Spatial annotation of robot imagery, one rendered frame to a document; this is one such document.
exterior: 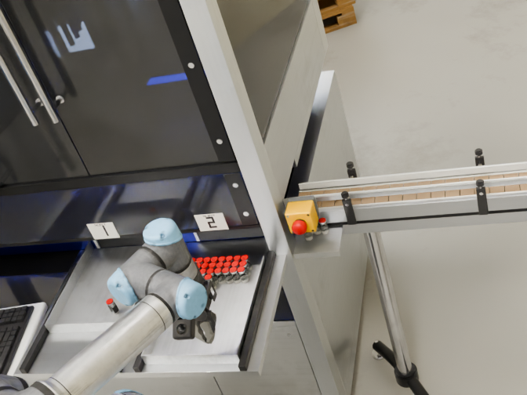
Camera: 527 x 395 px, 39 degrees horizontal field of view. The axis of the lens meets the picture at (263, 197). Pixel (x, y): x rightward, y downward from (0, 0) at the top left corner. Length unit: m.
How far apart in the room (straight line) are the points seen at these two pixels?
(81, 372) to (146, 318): 0.16
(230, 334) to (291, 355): 0.53
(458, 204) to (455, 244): 1.24
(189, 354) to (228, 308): 0.19
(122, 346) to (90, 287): 0.88
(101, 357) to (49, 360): 0.75
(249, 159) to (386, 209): 0.43
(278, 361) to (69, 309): 0.69
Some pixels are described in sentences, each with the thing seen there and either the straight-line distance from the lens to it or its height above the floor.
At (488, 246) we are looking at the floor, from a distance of 3.25.
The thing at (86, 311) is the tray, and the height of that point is 0.88.
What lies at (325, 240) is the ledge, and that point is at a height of 0.88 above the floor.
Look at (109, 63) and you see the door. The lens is 1.84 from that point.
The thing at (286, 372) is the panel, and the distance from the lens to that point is 2.49.
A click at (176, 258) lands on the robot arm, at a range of 1.60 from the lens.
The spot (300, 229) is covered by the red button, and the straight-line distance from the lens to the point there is 1.95.
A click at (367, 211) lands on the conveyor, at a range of 2.07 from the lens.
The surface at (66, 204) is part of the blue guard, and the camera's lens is 2.19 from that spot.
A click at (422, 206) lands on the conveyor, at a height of 0.92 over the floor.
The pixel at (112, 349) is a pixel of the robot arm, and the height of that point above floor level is 1.32.
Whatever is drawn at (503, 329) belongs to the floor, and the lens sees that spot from 2.94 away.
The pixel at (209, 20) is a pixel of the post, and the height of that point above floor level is 1.60.
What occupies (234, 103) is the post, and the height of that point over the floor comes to 1.39.
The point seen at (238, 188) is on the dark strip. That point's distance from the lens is 1.95.
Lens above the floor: 2.24
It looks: 36 degrees down
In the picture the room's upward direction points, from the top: 19 degrees counter-clockwise
